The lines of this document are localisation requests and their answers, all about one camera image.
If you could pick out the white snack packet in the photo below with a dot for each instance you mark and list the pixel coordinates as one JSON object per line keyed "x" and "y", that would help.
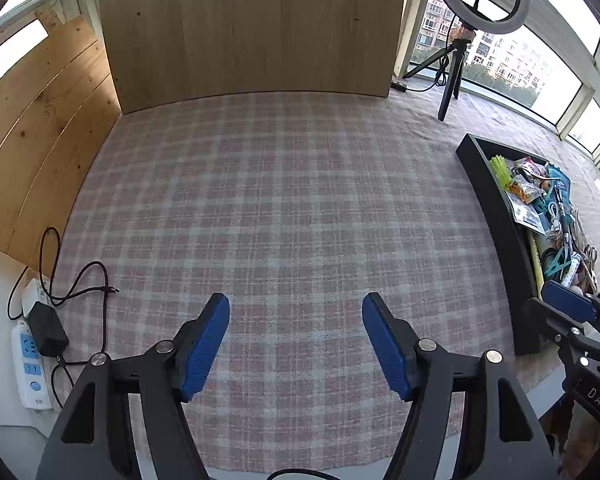
{"x": 522, "y": 191}

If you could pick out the light wooden board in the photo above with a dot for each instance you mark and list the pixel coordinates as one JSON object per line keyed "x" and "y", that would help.
{"x": 255, "y": 25}

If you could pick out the yellow printed strip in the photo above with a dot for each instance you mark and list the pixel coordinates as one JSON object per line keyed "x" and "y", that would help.
{"x": 536, "y": 260}

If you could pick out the yellow-green shuttlecock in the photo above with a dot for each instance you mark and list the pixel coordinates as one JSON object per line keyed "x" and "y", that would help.
{"x": 500, "y": 170}

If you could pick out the wooden plank panel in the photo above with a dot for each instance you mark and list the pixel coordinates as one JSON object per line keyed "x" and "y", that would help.
{"x": 40, "y": 135}

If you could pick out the printed card package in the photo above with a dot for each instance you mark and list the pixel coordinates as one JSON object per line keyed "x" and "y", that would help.
{"x": 527, "y": 217}

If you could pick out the black rectangular tray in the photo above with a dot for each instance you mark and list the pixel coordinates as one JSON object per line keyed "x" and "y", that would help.
{"x": 500, "y": 230}

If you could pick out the black tripod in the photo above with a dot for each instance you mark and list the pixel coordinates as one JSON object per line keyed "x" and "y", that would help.
{"x": 450, "y": 85}

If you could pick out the blue clothes peg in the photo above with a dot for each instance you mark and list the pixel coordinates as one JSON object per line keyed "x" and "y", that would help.
{"x": 557, "y": 262}

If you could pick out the person's right hand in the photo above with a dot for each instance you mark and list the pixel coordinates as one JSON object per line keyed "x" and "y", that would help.
{"x": 585, "y": 445}

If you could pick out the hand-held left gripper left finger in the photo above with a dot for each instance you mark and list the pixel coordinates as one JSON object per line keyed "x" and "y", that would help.
{"x": 205, "y": 350}

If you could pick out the black inline remote control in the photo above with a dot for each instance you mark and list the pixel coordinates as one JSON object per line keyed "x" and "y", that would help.
{"x": 399, "y": 86}

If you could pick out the black charger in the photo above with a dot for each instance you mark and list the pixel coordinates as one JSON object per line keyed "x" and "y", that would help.
{"x": 47, "y": 330}

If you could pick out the blue wet wipe packet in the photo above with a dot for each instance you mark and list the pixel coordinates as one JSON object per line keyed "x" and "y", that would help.
{"x": 560, "y": 182}

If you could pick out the red packet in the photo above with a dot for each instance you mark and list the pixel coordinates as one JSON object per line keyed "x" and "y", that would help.
{"x": 530, "y": 165}

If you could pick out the white power strip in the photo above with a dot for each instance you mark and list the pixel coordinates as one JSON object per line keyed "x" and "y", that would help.
{"x": 30, "y": 385}

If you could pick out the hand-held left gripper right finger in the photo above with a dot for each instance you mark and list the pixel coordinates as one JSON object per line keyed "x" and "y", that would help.
{"x": 385, "y": 350}

